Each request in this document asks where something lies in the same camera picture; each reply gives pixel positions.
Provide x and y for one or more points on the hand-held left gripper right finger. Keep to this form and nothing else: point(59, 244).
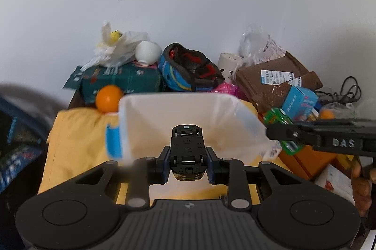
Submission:
point(209, 165)

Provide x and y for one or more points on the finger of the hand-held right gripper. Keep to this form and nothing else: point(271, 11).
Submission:
point(282, 132)

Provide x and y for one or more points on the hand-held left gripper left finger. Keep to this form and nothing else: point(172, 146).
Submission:
point(166, 164)

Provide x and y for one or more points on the black toy car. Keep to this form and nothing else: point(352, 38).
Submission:
point(187, 147)

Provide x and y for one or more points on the translucent plastic storage container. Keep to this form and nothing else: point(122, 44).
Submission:
point(188, 111)

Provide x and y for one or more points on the person's right hand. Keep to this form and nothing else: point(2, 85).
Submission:
point(359, 194)

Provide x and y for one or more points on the small orange ball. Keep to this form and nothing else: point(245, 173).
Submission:
point(326, 114)

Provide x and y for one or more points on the light blue small box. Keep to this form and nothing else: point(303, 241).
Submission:
point(299, 101)

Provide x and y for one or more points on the orange box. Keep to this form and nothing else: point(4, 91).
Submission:
point(311, 159)

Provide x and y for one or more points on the white printed box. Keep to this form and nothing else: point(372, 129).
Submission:
point(335, 182)

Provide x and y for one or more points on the brown cardboard package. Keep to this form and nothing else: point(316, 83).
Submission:
point(264, 88)

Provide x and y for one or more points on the pink ball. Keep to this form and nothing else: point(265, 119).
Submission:
point(226, 89)

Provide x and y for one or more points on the orange fruit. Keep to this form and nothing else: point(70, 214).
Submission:
point(108, 98)

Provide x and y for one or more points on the blue bicycle helmet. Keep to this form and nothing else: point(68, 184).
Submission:
point(176, 73)

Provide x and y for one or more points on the dark green cardboard box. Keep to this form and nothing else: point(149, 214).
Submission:
point(132, 79)

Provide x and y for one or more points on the yellow cloth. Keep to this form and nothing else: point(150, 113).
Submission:
point(76, 144)

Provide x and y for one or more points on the clear plastic bag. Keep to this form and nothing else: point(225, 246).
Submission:
point(252, 41)

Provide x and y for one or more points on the white plastic bag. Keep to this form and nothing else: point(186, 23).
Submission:
point(117, 47)

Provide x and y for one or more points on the dark blue bag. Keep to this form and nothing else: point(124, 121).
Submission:
point(17, 144)

